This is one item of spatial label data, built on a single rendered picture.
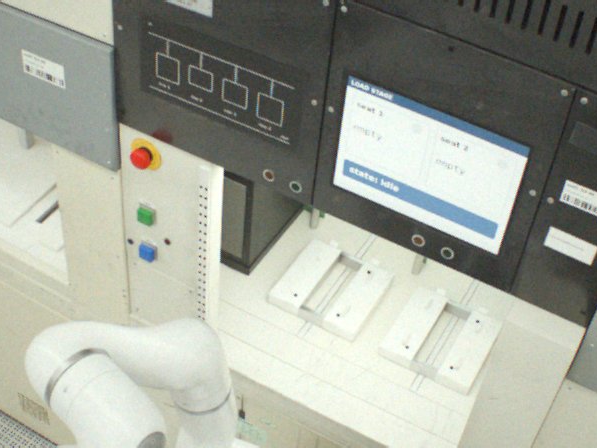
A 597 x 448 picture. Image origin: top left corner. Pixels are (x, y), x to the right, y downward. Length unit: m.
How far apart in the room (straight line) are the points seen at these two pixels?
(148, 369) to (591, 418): 0.77
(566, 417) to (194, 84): 0.83
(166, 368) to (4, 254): 1.12
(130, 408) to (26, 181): 1.38
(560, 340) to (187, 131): 0.70
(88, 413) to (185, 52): 0.64
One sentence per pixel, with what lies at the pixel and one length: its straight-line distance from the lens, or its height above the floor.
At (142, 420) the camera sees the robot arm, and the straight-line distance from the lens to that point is 1.17.
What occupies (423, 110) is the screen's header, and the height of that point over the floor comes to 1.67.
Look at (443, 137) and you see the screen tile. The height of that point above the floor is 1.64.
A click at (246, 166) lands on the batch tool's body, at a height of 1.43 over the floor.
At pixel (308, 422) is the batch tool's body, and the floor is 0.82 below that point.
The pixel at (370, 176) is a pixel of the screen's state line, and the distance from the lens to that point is 1.49.
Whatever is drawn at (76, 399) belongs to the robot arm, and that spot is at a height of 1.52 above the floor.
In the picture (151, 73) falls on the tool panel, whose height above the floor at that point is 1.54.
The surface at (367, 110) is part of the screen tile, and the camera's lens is 1.42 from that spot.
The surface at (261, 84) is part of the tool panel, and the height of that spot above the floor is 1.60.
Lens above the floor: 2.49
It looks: 44 degrees down
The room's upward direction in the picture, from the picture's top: 6 degrees clockwise
